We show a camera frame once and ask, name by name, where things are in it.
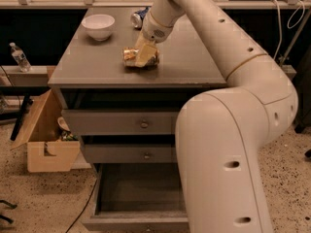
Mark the grey drawer cabinet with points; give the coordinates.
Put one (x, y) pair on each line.
(185, 67)

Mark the grey bottom drawer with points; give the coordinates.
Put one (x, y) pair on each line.
(138, 198)

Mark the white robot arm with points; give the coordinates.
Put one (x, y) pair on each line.
(219, 133)

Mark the blue soda can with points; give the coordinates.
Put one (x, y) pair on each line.
(138, 17)

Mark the grey drawer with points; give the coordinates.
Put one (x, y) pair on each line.
(138, 198)
(129, 149)
(123, 112)

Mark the clear plastic water bottle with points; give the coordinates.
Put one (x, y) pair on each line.
(20, 58)

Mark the grey middle drawer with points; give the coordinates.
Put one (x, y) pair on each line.
(129, 149)

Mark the open cardboard box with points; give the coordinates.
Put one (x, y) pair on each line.
(40, 133)

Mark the grey top drawer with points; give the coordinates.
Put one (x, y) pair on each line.
(123, 112)

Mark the white ceramic bowl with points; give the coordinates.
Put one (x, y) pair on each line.
(98, 27)

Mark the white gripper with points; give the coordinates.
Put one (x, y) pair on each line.
(153, 30)

